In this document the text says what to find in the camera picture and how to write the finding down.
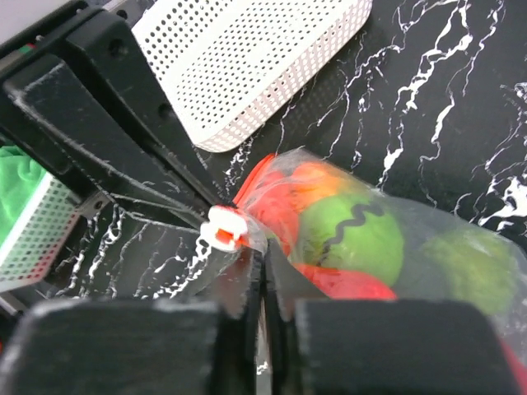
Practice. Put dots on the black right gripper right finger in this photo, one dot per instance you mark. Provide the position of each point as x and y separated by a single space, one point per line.
322 346

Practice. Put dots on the white perforated plastic basket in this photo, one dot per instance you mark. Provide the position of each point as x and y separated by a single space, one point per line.
227 66

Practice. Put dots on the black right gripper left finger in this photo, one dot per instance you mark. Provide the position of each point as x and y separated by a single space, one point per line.
125 346

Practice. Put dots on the green fake melon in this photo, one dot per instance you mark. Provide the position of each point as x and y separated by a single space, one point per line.
352 232

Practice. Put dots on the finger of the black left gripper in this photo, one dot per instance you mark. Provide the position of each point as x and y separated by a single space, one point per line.
131 93
142 177

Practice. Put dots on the green cloth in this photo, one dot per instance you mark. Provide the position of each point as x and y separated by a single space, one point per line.
20 177

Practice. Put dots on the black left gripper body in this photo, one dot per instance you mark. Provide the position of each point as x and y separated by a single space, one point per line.
37 49

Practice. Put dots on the white basket with cloths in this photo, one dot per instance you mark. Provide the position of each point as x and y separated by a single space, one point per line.
38 235

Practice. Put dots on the red fake pepper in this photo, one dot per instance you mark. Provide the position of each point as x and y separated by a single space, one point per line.
339 284

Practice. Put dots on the clear zip top bag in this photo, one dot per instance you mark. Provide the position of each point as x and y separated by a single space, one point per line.
281 186

